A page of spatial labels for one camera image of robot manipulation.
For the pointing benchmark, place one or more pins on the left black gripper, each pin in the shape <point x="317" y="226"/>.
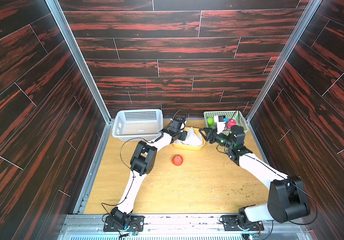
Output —
<point x="184" y="135"/>

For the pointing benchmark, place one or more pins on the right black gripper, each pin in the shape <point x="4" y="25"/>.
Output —
<point x="211" y="136"/>

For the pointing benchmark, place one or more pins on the red apple netted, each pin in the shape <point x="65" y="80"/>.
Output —
<point x="177" y="160"/>
<point x="230" y="123"/>

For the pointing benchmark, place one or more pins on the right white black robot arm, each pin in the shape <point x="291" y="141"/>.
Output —
<point x="287" y="198"/>

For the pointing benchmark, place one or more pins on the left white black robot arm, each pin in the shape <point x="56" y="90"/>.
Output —
<point x="141" y="164"/>

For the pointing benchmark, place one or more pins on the yellow plastic tub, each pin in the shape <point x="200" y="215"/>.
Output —
<point x="181" y="144"/>

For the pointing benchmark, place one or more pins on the green plastic mesh basket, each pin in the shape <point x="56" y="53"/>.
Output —
<point x="236" y="115"/>

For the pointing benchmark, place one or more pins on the white plastic mesh basket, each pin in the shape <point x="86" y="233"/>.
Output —
<point x="134" y="124"/>

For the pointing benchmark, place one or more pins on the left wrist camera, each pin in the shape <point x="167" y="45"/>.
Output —
<point x="180" y="123"/>

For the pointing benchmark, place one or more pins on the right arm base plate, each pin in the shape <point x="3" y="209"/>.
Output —
<point x="233" y="223"/>

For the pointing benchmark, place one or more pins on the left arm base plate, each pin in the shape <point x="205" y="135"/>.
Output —
<point x="134" y="223"/>

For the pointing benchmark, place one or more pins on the front aluminium rail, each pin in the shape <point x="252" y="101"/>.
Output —
<point x="179" y="227"/>

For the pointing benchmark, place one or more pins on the left aluminium frame post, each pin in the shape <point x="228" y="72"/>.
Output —
<point x="71" y="42"/>

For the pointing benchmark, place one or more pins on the aluminium frame post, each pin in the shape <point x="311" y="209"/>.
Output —
<point x="71" y="42"/>
<point x="287" y="50"/>

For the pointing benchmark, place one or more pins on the right aluminium frame post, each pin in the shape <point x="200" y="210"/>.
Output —
<point x="287" y="50"/>

